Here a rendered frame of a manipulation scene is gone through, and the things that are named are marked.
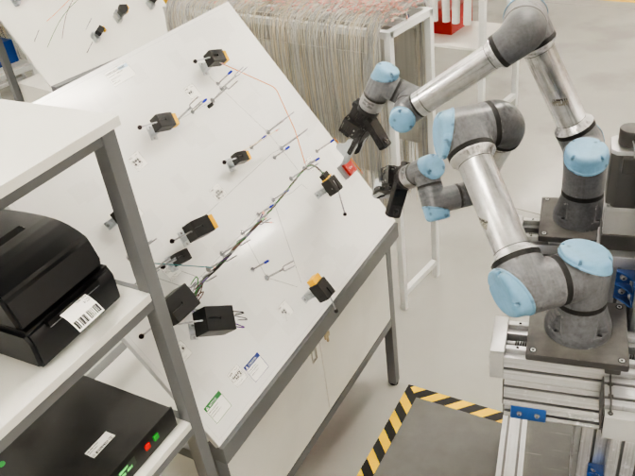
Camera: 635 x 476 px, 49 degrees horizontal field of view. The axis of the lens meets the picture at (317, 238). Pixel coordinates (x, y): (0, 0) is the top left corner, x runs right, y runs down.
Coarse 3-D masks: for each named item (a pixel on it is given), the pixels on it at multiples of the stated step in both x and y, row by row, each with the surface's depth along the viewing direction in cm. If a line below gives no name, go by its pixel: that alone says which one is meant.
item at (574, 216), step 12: (564, 204) 201; (576, 204) 198; (588, 204) 197; (600, 204) 198; (564, 216) 203; (576, 216) 199; (588, 216) 198; (600, 216) 200; (564, 228) 203; (576, 228) 200; (588, 228) 199
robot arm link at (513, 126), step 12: (504, 108) 169; (516, 108) 172; (504, 120) 168; (516, 120) 170; (504, 132) 169; (516, 132) 172; (504, 144) 175; (516, 144) 178; (504, 156) 184; (468, 204) 208
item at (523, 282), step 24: (456, 120) 167; (480, 120) 168; (456, 144) 167; (480, 144) 165; (456, 168) 171; (480, 168) 164; (480, 192) 163; (504, 192) 162; (480, 216) 163; (504, 216) 159; (504, 240) 158; (528, 240) 159; (504, 264) 155; (528, 264) 153; (552, 264) 154; (504, 288) 153; (528, 288) 151; (552, 288) 152; (504, 312) 158; (528, 312) 153
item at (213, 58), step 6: (210, 54) 226; (216, 54) 227; (222, 54) 229; (198, 60) 224; (210, 60) 226; (216, 60) 226; (222, 60) 228; (204, 66) 231; (210, 66) 228; (204, 72) 233
